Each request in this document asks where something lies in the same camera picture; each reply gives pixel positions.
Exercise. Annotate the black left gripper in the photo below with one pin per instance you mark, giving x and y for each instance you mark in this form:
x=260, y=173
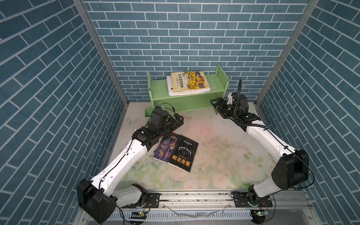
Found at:
x=179, y=121

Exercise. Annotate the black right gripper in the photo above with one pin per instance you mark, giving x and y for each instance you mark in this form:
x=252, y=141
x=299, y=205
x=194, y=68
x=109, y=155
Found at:
x=220, y=109

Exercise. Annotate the white book brown stripes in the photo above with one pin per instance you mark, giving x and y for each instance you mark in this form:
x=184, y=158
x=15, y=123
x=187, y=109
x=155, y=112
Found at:
x=172, y=93

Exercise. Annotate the black book yellow text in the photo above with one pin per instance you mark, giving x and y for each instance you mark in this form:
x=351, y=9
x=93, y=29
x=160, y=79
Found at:
x=183, y=153

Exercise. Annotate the yellow illustrated history book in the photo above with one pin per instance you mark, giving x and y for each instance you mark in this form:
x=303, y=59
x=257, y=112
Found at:
x=189, y=80

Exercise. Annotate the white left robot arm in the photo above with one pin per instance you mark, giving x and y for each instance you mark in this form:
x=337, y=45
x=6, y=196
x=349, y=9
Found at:
x=96, y=196

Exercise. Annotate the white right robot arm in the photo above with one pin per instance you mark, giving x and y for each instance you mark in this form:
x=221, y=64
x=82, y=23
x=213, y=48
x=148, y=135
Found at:
x=292, y=165

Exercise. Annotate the purple book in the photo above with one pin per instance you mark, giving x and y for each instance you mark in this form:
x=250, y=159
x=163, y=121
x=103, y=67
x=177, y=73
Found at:
x=164, y=151

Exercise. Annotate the green shelf rack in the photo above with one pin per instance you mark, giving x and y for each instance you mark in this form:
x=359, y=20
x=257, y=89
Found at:
x=158, y=91

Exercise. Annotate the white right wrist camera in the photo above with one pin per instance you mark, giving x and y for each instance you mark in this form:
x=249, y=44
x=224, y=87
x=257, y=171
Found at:
x=230, y=99

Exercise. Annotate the metal corner frame post left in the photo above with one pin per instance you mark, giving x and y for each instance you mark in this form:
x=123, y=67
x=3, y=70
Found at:
x=85, y=16

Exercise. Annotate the metal corner frame post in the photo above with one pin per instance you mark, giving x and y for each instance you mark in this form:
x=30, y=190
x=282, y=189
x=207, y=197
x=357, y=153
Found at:
x=85, y=16
x=308, y=10

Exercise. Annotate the metal base rail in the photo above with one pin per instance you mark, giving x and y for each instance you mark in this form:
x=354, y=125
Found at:
x=216, y=207

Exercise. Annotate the metal corner frame post right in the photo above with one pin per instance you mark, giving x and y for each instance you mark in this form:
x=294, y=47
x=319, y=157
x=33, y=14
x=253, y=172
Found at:
x=308, y=10

